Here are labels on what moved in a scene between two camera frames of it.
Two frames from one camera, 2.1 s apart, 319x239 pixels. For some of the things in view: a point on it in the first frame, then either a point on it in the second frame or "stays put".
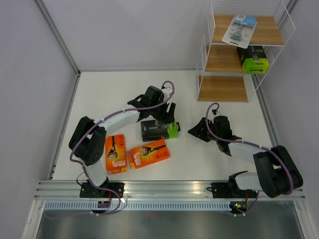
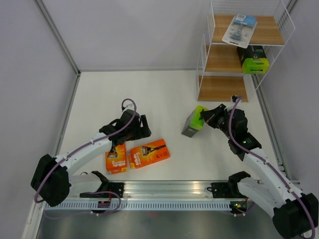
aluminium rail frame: (144, 190) stays put
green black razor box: (253, 59) stays put
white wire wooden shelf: (242, 40) stays put
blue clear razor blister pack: (240, 32) stays put
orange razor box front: (115, 154) stays put
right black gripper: (196, 130) → (210, 116)
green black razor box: (154, 130) → (193, 125)
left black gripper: (167, 117) → (145, 132)
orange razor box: (148, 154) stays put
